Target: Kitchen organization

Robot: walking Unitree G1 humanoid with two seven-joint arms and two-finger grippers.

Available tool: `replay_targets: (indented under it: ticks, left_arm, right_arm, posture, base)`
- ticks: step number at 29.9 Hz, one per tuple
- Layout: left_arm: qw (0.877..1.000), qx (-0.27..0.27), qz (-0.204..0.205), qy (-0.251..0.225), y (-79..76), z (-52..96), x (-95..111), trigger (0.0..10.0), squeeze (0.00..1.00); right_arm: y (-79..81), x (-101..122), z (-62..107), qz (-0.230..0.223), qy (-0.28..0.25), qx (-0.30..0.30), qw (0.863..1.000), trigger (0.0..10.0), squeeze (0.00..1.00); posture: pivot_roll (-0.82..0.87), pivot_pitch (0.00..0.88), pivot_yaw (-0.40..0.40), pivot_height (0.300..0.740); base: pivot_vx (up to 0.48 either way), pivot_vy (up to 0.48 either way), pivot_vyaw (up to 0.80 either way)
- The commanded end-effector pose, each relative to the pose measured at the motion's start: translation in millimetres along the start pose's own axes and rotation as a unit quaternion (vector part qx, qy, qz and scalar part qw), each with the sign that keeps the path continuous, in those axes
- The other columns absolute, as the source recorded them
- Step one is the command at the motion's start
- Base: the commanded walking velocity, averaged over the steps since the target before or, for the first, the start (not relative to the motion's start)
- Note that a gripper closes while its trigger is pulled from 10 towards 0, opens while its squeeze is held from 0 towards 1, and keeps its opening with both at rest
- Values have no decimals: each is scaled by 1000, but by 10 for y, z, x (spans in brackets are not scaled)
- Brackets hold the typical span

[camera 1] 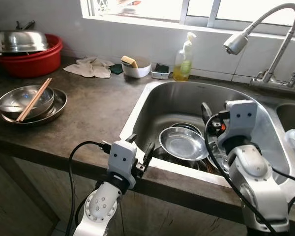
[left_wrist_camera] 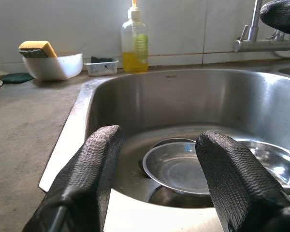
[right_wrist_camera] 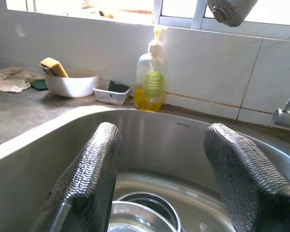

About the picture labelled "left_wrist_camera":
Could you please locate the dark green scourer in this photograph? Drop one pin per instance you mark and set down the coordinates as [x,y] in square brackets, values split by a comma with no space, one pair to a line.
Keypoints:
[99,60]

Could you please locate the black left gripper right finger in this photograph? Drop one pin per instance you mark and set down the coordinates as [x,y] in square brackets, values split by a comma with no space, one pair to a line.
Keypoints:
[232,174]

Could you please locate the stainless steel double sink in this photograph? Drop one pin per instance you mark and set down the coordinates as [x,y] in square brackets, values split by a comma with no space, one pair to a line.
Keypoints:
[183,101]

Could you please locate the deep stainless steel bowl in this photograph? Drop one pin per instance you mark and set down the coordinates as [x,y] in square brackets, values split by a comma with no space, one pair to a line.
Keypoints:
[275,164]

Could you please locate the yellow sponge with dark pad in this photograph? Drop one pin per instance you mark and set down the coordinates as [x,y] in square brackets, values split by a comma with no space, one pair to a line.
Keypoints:
[38,46]

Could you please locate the clear dish soap pump bottle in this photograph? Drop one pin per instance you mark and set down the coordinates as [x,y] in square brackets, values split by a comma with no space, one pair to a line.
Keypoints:
[135,60]

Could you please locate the flat green scouring pad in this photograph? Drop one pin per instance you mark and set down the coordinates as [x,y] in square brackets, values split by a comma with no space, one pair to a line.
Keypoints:
[17,77]

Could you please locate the chrome gooseneck faucet with sprayer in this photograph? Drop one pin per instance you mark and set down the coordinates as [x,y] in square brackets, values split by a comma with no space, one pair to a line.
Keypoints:
[252,33]

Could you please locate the white plastic bowl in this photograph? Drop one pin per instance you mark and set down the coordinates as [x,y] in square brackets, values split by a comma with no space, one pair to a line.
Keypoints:
[53,67]

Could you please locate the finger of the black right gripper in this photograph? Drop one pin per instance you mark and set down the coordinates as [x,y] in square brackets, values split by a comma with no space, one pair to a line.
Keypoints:
[282,14]

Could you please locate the shallow stainless steel dish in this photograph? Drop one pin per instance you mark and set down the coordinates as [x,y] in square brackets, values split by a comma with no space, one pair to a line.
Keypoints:
[174,169]

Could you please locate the small clear plastic container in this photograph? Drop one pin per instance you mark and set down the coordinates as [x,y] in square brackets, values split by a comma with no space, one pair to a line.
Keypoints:
[101,68]

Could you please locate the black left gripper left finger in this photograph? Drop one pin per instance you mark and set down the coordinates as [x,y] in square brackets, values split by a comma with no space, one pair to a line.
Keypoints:
[91,164]

